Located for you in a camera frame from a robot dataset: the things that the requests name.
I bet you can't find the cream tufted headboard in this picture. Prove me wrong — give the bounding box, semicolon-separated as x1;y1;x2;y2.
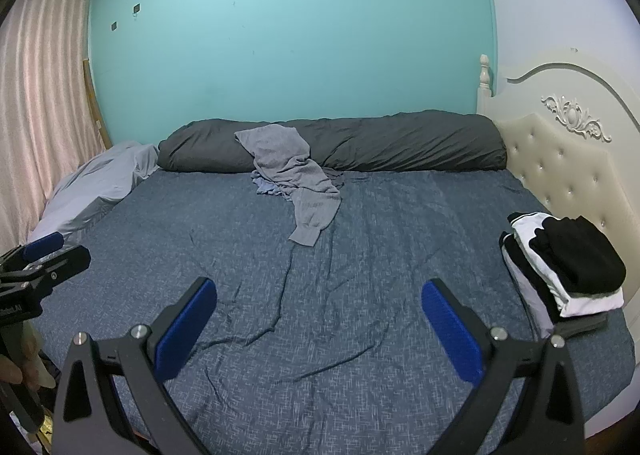
475;48;640;286

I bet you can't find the blue patterned bed sheet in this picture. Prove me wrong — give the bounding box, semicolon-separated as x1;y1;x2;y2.
27;168;638;455

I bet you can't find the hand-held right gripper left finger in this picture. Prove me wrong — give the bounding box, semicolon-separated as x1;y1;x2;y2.
52;276;218;455

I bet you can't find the dark grey folded garment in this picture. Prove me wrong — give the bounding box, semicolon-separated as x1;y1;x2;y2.
550;312;610;338

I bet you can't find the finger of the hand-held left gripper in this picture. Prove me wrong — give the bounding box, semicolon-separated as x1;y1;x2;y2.
22;232;66;263
31;245;92;286

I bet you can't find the blue crumpled garment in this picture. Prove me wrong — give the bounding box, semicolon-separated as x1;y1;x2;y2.
250;170;346;197

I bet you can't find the wooden frame strip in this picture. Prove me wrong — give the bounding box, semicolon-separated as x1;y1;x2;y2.
82;60;113;148

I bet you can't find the dark grey long pillow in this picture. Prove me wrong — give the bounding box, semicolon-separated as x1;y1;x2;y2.
157;110;507;173

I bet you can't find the person's left hand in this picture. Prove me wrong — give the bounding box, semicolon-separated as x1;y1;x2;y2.
0;327;55;392

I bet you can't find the pink curtain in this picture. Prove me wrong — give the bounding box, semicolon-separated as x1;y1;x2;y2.
0;0;108;241

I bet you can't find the grey quilted sweater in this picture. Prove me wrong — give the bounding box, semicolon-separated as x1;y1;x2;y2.
234;124;343;248

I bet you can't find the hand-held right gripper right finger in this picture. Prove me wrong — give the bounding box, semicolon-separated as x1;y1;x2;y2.
421;277;586;455

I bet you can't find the white and black folded garment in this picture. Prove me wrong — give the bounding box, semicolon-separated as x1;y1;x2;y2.
500;212;626;341

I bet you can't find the light grey pillow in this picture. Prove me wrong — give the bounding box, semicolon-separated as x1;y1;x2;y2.
27;140;161;248

